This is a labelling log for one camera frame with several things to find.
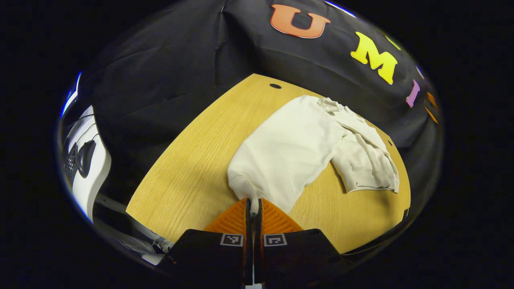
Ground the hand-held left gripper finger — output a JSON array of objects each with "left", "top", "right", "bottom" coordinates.
[
  {"left": 157, "top": 198, "right": 253, "bottom": 287},
  {"left": 254, "top": 198, "right": 356, "bottom": 286}
]

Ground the cream sweater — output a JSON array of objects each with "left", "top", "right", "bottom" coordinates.
[{"left": 227, "top": 95, "right": 401, "bottom": 215}]

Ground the white desk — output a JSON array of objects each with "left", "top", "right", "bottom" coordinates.
[{"left": 63, "top": 105, "right": 112, "bottom": 223}]

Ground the black computer mouse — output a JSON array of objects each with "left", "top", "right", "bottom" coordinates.
[{"left": 77, "top": 140, "right": 97, "bottom": 179}]

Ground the black backdrop cloth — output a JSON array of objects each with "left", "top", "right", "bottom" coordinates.
[{"left": 60, "top": 0, "right": 442, "bottom": 225}]

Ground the black keyboard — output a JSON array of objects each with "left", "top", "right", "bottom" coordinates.
[{"left": 64, "top": 142, "right": 79, "bottom": 175}]

